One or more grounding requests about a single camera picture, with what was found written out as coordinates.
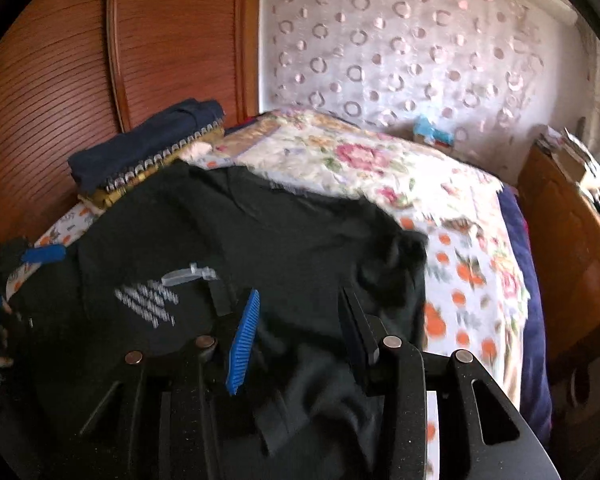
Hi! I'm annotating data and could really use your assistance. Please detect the sheer circle pattern curtain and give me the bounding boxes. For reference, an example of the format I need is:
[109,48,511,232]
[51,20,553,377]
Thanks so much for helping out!
[260,0,586,156]

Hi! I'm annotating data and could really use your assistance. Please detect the orange fruit print sheet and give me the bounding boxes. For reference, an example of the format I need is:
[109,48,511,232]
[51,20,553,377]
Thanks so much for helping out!
[4,203,104,301]

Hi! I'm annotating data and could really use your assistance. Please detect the folded mustard yellow garment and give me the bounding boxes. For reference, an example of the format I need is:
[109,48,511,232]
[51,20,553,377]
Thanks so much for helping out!
[78,126,225,210]

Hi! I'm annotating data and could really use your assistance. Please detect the floral quilt bedspread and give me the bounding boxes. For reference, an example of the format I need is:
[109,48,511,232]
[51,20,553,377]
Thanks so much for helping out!
[194,106,531,411]

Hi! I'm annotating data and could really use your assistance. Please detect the dark blue blanket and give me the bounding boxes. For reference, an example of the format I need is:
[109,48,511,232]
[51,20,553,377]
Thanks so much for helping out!
[498,184,553,445]

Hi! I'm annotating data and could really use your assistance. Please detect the folded patterned dark garment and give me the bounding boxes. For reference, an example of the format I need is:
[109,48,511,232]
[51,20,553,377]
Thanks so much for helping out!
[97,122,225,194]

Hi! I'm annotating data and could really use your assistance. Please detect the blue tissue box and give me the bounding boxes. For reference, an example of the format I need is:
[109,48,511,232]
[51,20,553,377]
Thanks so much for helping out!
[413,116,454,148]

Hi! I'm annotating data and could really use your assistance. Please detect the folded cream garment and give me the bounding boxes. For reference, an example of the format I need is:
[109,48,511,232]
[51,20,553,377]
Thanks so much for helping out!
[178,141,213,164]

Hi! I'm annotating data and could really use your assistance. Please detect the black Superman t-shirt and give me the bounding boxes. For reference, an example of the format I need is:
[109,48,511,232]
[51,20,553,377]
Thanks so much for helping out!
[6,162,427,479]

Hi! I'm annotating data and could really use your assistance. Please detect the brown wooden sideboard cabinet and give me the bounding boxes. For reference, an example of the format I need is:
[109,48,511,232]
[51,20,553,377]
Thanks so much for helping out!
[517,142,600,436]

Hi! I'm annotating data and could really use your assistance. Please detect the folded navy garment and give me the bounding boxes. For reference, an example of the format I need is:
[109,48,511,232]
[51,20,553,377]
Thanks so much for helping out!
[68,99,224,193]

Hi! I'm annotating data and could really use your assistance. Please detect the stack of books and papers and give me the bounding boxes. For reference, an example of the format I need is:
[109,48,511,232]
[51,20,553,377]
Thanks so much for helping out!
[536,125,600,191]

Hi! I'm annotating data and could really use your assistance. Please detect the brown wooden louvered wardrobe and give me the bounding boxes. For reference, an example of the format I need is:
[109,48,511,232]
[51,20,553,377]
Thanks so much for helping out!
[0,0,260,243]

